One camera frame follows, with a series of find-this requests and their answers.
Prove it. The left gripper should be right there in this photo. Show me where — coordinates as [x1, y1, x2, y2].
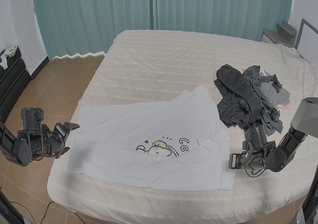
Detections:
[44, 123, 69, 153]

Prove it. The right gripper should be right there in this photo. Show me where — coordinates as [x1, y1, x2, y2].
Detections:
[229, 153, 250, 170]

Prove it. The white printed T-shirt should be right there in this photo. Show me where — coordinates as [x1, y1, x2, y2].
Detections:
[67, 85, 234, 192]

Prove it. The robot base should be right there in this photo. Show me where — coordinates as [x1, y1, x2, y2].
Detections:
[295, 208, 306, 224]

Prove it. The pile of clothes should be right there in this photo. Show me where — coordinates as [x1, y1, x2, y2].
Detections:
[214, 64, 291, 136]

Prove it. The bed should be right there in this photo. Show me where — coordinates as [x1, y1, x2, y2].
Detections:
[46, 18, 318, 221]

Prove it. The black chest of drawers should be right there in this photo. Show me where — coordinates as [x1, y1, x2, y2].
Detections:
[0, 45, 31, 119]

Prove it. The small heap of cloths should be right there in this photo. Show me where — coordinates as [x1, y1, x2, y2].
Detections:
[0, 45, 18, 69]

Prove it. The grey bedside table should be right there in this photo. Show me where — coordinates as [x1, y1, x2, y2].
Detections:
[262, 20, 297, 46]

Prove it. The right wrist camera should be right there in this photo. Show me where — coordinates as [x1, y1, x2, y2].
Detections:
[242, 131, 252, 149]

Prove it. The black cable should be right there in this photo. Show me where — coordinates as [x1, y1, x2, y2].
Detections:
[75, 212, 88, 224]
[245, 166, 264, 178]
[43, 202, 54, 224]
[10, 202, 33, 224]

